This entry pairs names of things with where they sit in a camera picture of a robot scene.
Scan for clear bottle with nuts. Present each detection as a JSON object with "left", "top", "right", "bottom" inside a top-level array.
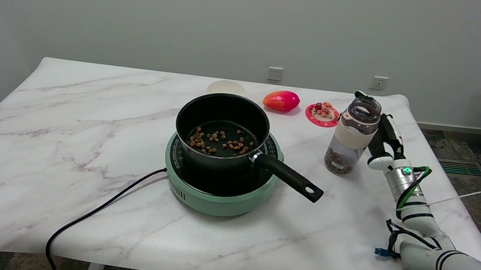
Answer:
[{"left": 323, "top": 93, "right": 383, "bottom": 179}]

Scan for red toy fruit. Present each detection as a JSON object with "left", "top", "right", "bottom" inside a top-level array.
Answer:
[{"left": 262, "top": 89, "right": 301, "bottom": 113}]

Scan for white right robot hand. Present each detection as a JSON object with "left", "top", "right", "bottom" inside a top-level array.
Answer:
[{"left": 347, "top": 90, "right": 420, "bottom": 174}]

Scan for white round bowl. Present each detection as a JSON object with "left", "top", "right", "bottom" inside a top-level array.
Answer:
[{"left": 206, "top": 78, "right": 247, "bottom": 98}]

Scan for floor vent grille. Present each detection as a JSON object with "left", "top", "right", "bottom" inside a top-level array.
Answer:
[{"left": 436, "top": 158, "right": 481, "bottom": 178}]

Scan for green induction cooker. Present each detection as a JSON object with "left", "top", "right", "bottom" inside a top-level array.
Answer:
[{"left": 159, "top": 122, "right": 287, "bottom": 222}]

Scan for black saucepan with handle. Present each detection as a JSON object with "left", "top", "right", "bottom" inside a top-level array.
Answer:
[{"left": 169, "top": 89, "right": 333, "bottom": 204}]

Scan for white zip tie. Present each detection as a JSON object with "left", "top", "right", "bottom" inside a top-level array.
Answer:
[{"left": 397, "top": 184, "right": 481, "bottom": 218}]

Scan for black power cord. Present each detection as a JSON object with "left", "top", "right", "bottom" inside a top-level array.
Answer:
[{"left": 43, "top": 158, "right": 168, "bottom": 270}]

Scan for brown nuts in pan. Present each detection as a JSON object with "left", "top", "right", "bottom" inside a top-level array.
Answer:
[{"left": 186, "top": 125, "right": 255, "bottom": 158}]

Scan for red round coaster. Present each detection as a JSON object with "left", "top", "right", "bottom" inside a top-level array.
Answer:
[{"left": 304, "top": 101, "right": 342, "bottom": 129}]

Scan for white wall socket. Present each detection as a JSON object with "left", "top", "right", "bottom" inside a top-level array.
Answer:
[
  {"left": 370, "top": 76, "right": 389, "bottom": 91},
  {"left": 267, "top": 66, "right": 284, "bottom": 82}
]

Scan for green cable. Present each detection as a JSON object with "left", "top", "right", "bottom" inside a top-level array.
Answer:
[{"left": 396, "top": 164, "right": 433, "bottom": 212}]

